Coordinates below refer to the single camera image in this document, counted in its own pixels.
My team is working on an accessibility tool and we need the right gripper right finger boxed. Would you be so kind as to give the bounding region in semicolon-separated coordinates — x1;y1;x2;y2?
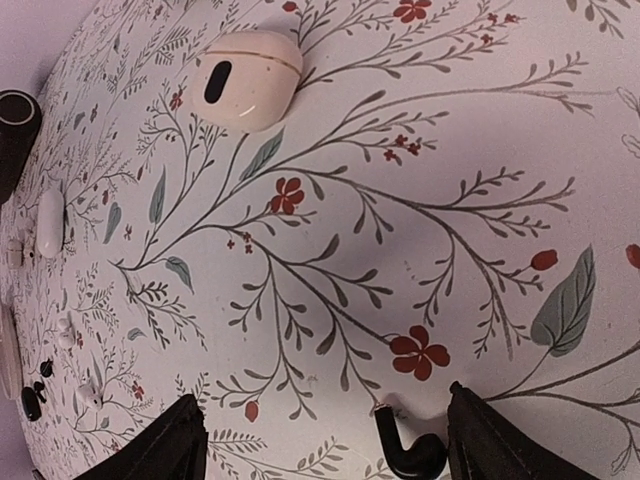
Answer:
447;382;593;480

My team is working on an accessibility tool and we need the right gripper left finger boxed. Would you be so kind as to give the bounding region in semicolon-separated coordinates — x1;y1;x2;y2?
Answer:
87;394;208;480

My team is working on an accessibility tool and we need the black earbud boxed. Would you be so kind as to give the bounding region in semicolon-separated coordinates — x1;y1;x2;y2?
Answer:
33;381;47;403
373;403;449;479
39;359;53;378

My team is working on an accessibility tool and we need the white earbud charging case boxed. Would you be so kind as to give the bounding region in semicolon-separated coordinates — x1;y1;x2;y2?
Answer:
189;30;303;133

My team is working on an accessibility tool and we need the black earbud case left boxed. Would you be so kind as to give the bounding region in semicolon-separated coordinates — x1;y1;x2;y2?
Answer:
20;386;42;422

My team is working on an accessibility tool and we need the white oval earbud case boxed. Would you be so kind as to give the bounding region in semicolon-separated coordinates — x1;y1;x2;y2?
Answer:
36;188;64;259

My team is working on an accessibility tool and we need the white earbud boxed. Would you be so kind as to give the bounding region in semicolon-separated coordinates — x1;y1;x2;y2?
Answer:
57;318;76;350
76;380;103;411

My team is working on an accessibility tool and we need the floral patterned table mat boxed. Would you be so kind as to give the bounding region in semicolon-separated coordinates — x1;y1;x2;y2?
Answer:
1;1;639;479

